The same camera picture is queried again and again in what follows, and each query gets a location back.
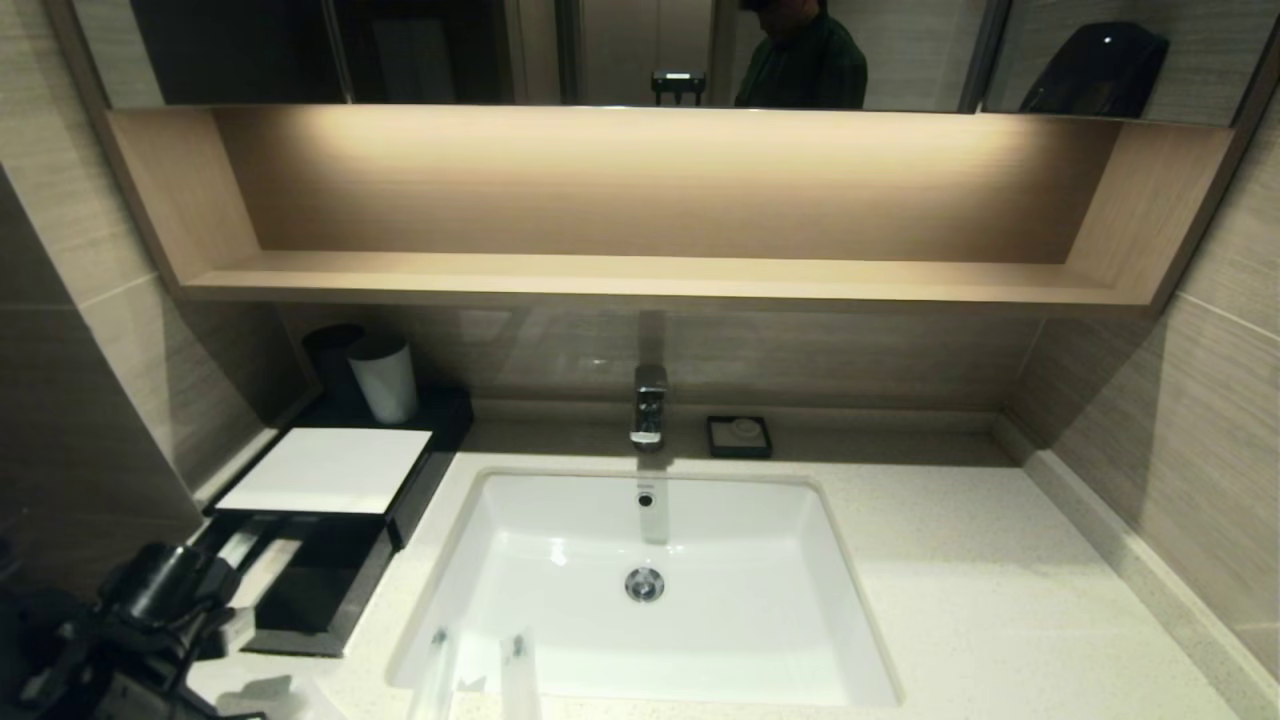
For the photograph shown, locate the black amenity drawer box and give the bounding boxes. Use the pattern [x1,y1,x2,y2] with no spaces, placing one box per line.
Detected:
[205,385,475,551]

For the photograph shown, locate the white packaged amenity items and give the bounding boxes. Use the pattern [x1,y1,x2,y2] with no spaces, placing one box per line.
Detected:
[235,540,306,607]

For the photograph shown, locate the black cup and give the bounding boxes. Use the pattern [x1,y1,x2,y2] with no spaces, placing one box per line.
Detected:
[303,322,367,409]

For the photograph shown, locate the white cup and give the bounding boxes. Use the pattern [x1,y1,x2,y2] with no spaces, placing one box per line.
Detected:
[347,334,420,424]

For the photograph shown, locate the chrome faucet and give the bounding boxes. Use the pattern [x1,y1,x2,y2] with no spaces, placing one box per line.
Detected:
[629,364,669,451]

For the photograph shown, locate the black soap dish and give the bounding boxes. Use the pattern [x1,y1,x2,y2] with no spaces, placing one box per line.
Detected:
[706,415,773,460]

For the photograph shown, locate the white sink basin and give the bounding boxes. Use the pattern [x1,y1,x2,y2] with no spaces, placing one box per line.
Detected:
[386,468,903,709]

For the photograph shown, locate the light wooden wall shelf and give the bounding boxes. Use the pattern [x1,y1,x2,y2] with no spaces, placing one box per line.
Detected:
[105,103,1238,319]

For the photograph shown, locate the wall mirror cabinet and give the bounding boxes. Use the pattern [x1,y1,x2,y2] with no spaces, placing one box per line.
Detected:
[70,0,1280,127]

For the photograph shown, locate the black wall hair dryer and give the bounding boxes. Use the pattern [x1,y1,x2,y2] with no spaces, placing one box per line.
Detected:
[1018,22,1170,117]

